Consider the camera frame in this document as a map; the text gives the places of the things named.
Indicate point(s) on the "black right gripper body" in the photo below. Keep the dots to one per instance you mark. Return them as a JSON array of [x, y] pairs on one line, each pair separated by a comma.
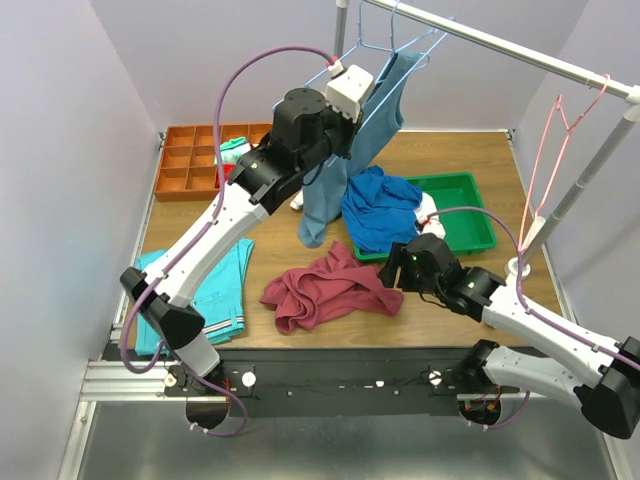
[[428, 284]]

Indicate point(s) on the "bright blue ribbed tank top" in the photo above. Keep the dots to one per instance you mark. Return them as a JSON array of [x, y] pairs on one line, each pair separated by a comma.
[[379, 210]]

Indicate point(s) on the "light blue wire hanger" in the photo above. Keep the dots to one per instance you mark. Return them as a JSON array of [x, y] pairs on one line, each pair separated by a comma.
[[382, 110]]

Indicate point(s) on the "black table edge rail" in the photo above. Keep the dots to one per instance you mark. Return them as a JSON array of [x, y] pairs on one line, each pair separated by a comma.
[[341, 382]]

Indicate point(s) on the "white cloth in tray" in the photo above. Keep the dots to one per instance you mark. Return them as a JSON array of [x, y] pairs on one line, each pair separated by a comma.
[[425, 210]]

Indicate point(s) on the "maroon tank top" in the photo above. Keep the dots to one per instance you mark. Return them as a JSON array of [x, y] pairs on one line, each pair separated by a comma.
[[329, 288]]

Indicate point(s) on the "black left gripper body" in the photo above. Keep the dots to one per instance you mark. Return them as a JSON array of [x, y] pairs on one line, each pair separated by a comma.
[[345, 134]]

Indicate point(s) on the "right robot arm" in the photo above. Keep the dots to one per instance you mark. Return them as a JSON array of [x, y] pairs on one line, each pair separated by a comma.
[[596, 374]]

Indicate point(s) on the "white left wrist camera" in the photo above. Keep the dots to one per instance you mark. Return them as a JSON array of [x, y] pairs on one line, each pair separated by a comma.
[[348, 89]]

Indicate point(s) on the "green plastic tray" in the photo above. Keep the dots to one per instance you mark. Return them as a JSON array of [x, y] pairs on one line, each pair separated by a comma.
[[467, 232]]

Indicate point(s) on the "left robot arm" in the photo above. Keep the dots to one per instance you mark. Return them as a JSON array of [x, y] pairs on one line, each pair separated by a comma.
[[162, 293]]

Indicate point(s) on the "green white sock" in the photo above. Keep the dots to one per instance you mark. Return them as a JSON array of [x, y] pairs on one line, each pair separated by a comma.
[[232, 150]]

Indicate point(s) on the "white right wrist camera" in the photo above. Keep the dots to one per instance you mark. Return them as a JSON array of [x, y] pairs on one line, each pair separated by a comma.
[[433, 226]]

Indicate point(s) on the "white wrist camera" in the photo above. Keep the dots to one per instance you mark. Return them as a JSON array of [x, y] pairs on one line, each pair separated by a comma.
[[433, 226], [348, 89]]

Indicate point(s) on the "turquoise folded shorts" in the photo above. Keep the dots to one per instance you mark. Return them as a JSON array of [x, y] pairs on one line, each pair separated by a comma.
[[219, 298]]

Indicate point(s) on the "orange compartment organizer box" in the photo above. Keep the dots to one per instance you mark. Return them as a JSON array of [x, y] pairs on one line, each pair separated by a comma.
[[187, 171]]

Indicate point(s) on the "teal blue tank top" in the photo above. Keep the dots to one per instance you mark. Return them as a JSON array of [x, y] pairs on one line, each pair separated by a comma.
[[322, 198]]

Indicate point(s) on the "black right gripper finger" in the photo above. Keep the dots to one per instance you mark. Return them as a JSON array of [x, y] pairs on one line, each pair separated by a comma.
[[388, 272], [409, 276]]

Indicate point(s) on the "blue hanger holding tank top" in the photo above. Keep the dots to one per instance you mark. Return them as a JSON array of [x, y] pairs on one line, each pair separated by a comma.
[[379, 39]]

